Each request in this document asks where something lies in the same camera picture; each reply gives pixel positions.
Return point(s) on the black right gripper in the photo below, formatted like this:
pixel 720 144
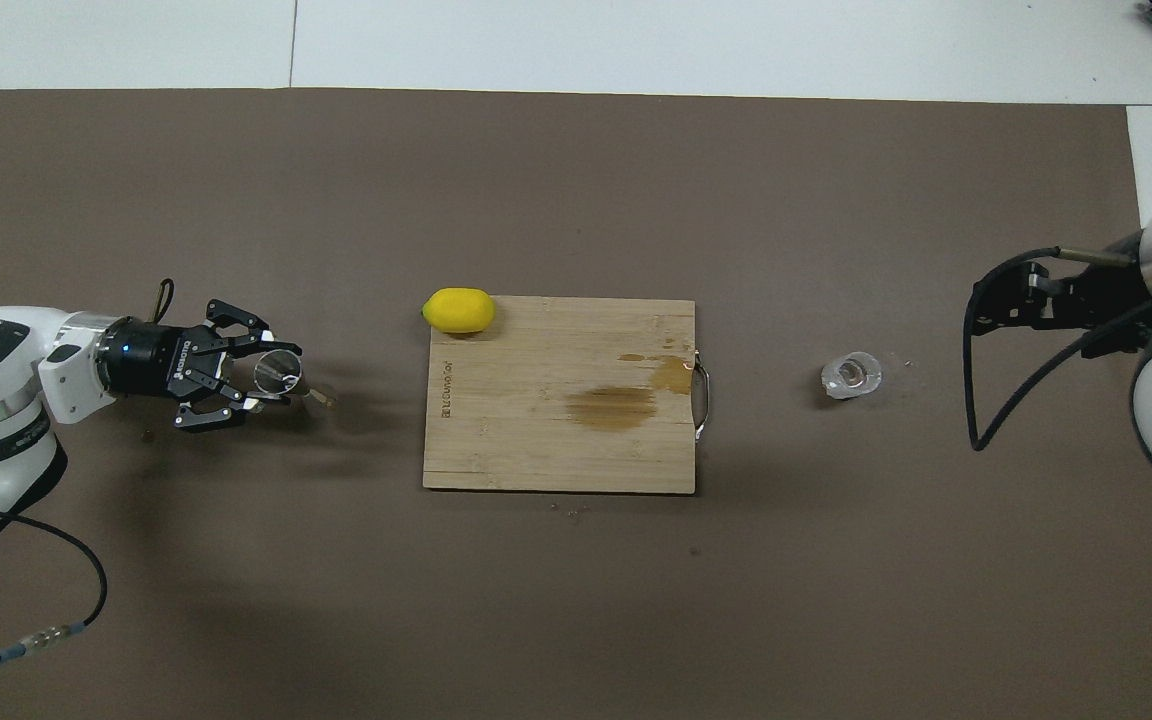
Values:
pixel 1111 295

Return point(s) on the metal jigger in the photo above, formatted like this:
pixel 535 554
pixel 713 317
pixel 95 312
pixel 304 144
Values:
pixel 276 372

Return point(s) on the brown table mat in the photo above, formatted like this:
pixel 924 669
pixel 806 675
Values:
pixel 576 600

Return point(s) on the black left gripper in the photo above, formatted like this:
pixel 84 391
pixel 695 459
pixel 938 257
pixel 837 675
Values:
pixel 156 358

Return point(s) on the yellow lemon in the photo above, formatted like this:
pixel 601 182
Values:
pixel 458 310

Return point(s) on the wooden cutting board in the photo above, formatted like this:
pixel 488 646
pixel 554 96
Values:
pixel 536 440

